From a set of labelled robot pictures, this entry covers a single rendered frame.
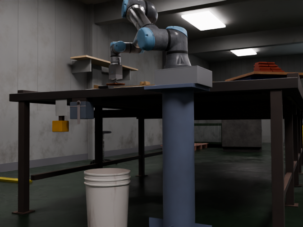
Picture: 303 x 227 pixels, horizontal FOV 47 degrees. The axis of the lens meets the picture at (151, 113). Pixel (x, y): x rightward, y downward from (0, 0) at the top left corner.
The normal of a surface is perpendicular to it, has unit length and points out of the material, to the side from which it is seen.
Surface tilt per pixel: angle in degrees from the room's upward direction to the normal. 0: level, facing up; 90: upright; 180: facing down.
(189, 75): 90
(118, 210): 93
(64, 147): 90
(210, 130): 90
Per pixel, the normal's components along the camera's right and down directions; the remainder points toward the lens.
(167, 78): -0.47, -0.03
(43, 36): 0.88, -0.02
